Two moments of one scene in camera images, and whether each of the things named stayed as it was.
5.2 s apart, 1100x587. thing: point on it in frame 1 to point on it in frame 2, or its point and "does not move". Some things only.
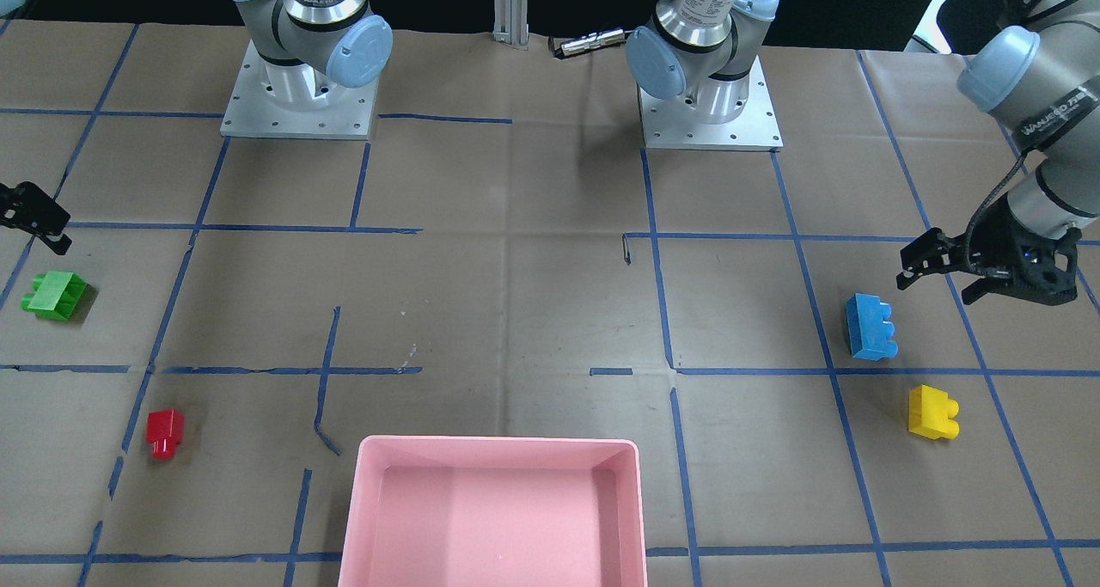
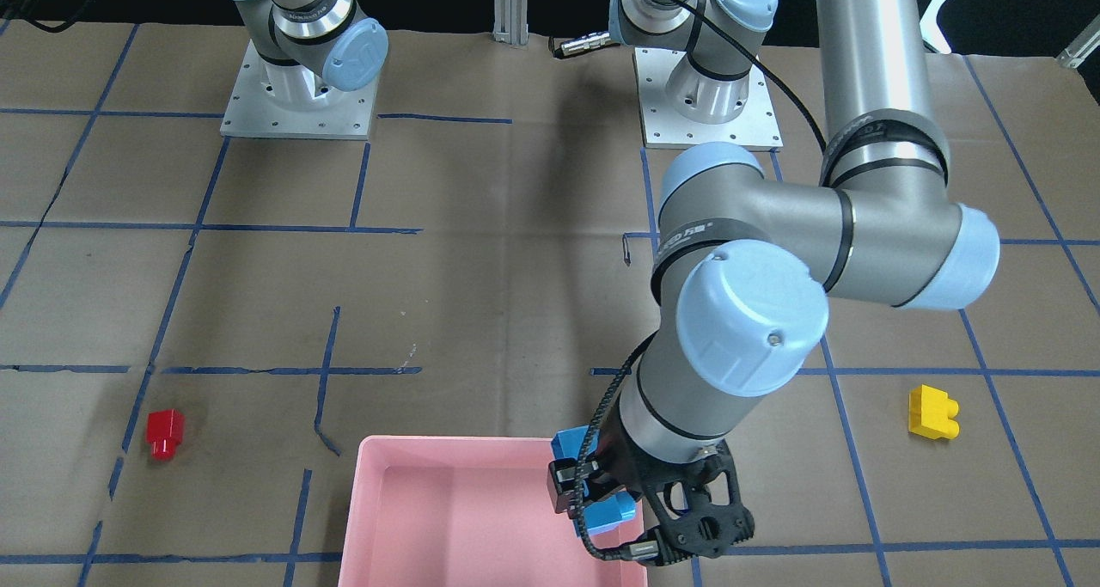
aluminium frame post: (510, 7) does not move
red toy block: (164, 431) does not move
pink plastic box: (495, 511) does not move
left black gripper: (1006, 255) to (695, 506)
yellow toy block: (931, 413) does not move
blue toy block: (869, 333) to (601, 514)
